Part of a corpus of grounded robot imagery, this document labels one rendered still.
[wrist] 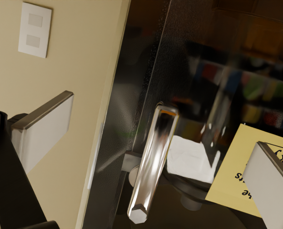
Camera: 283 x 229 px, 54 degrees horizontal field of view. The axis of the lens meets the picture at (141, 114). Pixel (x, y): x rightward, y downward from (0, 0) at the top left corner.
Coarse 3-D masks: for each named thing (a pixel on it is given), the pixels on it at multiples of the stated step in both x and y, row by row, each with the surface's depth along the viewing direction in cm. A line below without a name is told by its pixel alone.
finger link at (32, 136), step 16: (64, 96) 18; (32, 112) 14; (48, 112) 15; (64, 112) 18; (16, 128) 12; (32, 128) 13; (48, 128) 15; (64, 128) 19; (16, 144) 13; (32, 144) 14; (48, 144) 16; (32, 160) 14
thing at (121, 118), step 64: (192, 0) 20; (256, 0) 19; (128, 64) 21; (192, 64) 21; (256, 64) 21; (128, 128) 23; (192, 128) 23; (256, 128) 22; (128, 192) 25; (192, 192) 24
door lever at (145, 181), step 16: (160, 112) 17; (176, 112) 17; (160, 128) 17; (160, 144) 18; (144, 160) 18; (160, 160) 18; (144, 176) 19; (160, 176) 19; (144, 192) 19; (128, 208) 20; (144, 208) 19
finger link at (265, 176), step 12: (264, 144) 18; (252, 156) 19; (264, 156) 17; (276, 156) 17; (252, 168) 18; (264, 168) 17; (276, 168) 15; (252, 180) 18; (264, 180) 16; (276, 180) 15; (252, 192) 17; (264, 192) 16; (276, 192) 15; (264, 204) 16; (276, 204) 14; (264, 216) 15; (276, 216) 14; (276, 228) 14
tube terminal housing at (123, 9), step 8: (128, 0) 21; (120, 8) 21; (120, 16) 22; (120, 24) 22; (120, 32) 22; (120, 40) 22; (112, 48) 22; (112, 56) 23; (112, 64) 23; (112, 72) 23; (104, 88) 23; (104, 96) 24; (104, 104) 24; (104, 112) 24; (96, 128) 25; (96, 136) 25; (88, 168) 26; (88, 176) 26; (88, 192) 27; (80, 208) 28; (80, 216) 28; (80, 224) 28
